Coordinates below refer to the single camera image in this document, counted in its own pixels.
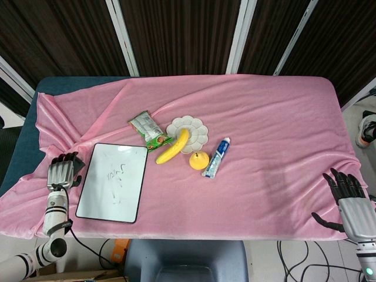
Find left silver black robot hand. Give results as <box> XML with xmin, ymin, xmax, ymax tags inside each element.
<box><xmin>46</xmin><ymin>151</ymin><xmax>83</xmax><ymax>192</ymax></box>

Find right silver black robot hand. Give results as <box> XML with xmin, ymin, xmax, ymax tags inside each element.
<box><xmin>311</xmin><ymin>167</ymin><xmax>376</xmax><ymax>244</ymax></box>

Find black whiteboard eraser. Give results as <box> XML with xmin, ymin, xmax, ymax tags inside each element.
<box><xmin>72</xmin><ymin>155</ymin><xmax>86</xmax><ymax>174</ymax></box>

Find white drawing board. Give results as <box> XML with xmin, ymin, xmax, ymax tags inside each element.
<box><xmin>75</xmin><ymin>142</ymin><xmax>149</xmax><ymax>225</ymax></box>

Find white black orange sneaker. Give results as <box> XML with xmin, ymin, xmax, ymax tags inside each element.
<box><xmin>355</xmin><ymin>110</ymin><xmax>376</xmax><ymax>149</ymax></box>

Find orange floor object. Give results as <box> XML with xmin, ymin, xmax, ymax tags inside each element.
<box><xmin>113</xmin><ymin>239</ymin><xmax>130</xmax><ymax>263</ymax></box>

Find green snack bag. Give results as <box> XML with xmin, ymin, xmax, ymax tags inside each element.
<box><xmin>127</xmin><ymin>110</ymin><xmax>174</xmax><ymax>153</ymax></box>

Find brown cardboard box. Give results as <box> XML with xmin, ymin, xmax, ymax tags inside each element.
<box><xmin>36</xmin><ymin>263</ymin><xmax>130</xmax><ymax>282</ymax></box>

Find yellow banana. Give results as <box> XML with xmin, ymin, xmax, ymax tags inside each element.
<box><xmin>155</xmin><ymin>127</ymin><xmax>190</xmax><ymax>166</ymax></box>

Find pink velvet tablecloth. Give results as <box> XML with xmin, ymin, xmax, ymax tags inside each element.
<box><xmin>0</xmin><ymin>75</ymin><xmax>370</xmax><ymax>241</ymax></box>

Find yellow pear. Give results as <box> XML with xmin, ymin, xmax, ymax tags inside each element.
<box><xmin>189</xmin><ymin>151</ymin><xmax>210</xmax><ymax>172</ymax></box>

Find white flower-shaped plate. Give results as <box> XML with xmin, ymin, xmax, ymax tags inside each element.
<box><xmin>166</xmin><ymin>116</ymin><xmax>210</xmax><ymax>155</ymax></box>

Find grey blue chair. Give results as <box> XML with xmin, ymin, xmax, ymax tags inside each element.
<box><xmin>124</xmin><ymin>239</ymin><xmax>248</xmax><ymax>282</ymax></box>

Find blue white toothpaste tube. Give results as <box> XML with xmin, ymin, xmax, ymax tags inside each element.
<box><xmin>201</xmin><ymin>137</ymin><xmax>231</xmax><ymax>180</ymax></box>

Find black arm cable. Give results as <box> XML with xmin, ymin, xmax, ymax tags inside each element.
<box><xmin>51</xmin><ymin>182</ymin><xmax>126</xmax><ymax>270</ymax></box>

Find black floor cables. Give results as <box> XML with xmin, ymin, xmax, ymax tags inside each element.
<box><xmin>276</xmin><ymin>240</ymin><xmax>367</xmax><ymax>282</ymax></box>

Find white screen frame post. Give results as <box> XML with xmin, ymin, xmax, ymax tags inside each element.
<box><xmin>0</xmin><ymin>55</ymin><xmax>36</xmax><ymax>119</ymax></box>
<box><xmin>273</xmin><ymin>0</ymin><xmax>318</xmax><ymax>76</ymax></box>
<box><xmin>340</xmin><ymin>84</ymin><xmax>376</xmax><ymax>112</ymax></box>
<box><xmin>105</xmin><ymin>0</ymin><xmax>140</xmax><ymax>78</ymax></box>
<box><xmin>225</xmin><ymin>0</ymin><xmax>260</xmax><ymax>75</ymax></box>

